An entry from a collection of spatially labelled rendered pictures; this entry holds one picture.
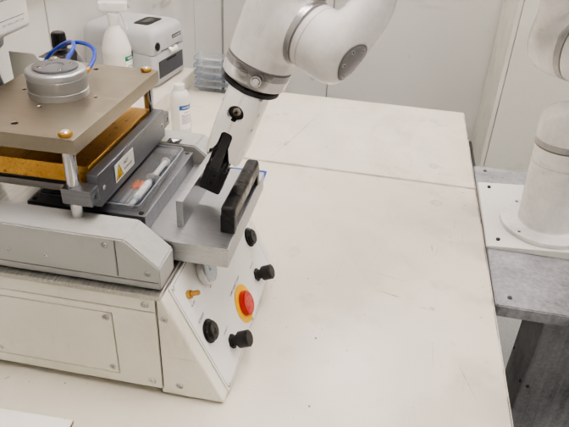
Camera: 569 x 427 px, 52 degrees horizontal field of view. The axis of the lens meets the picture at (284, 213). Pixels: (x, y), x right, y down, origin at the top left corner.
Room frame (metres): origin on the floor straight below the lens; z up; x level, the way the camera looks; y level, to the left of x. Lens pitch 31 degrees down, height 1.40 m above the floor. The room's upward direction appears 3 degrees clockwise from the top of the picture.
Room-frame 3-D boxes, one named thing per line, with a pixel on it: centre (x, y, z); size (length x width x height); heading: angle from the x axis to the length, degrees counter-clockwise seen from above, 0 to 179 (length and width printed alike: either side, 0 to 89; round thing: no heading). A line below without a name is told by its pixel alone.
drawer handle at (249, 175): (0.72, 0.06, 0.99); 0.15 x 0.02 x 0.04; 171
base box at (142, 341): (0.78, 0.31, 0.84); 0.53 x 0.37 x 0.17; 81
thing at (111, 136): (0.77, 0.31, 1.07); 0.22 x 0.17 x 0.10; 171
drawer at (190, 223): (0.74, 0.20, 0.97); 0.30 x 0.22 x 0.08; 81
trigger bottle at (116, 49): (1.64, 0.49, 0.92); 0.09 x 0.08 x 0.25; 101
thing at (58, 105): (0.79, 0.34, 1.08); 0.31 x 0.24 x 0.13; 171
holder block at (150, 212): (0.75, 0.25, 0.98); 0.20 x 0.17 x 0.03; 171
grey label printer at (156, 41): (1.78, 0.48, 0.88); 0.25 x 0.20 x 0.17; 74
